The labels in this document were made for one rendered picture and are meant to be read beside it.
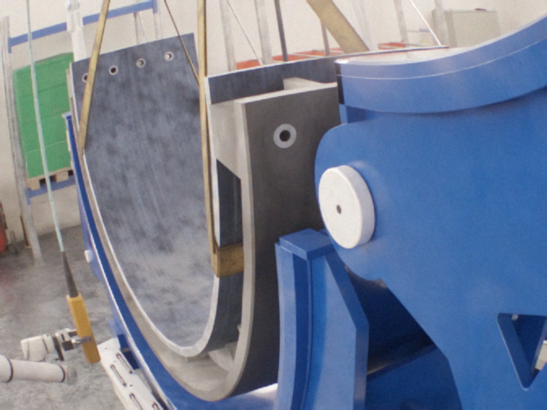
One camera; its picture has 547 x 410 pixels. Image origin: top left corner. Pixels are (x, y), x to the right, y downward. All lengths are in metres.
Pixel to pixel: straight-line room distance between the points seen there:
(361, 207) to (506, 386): 0.42
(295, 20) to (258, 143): 8.66
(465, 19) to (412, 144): 10.21
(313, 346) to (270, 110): 0.49
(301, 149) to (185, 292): 1.61
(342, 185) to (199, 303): 1.78
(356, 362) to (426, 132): 0.55
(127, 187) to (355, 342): 2.20
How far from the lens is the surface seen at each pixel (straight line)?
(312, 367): 1.60
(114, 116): 3.54
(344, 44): 2.05
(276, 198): 1.50
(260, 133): 1.44
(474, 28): 11.38
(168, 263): 3.17
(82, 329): 3.02
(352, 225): 1.20
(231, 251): 1.74
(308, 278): 1.46
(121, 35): 9.16
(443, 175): 1.01
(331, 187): 1.24
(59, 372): 2.92
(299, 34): 10.10
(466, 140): 0.95
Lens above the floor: 2.61
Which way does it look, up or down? 18 degrees down
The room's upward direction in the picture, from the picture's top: 8 degrees counter-clockwise
